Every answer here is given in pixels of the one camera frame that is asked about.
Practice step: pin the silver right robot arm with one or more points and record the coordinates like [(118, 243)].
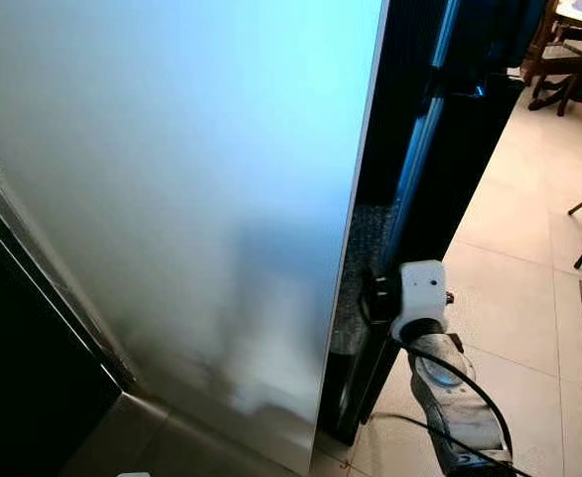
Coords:
[(450, 407)]

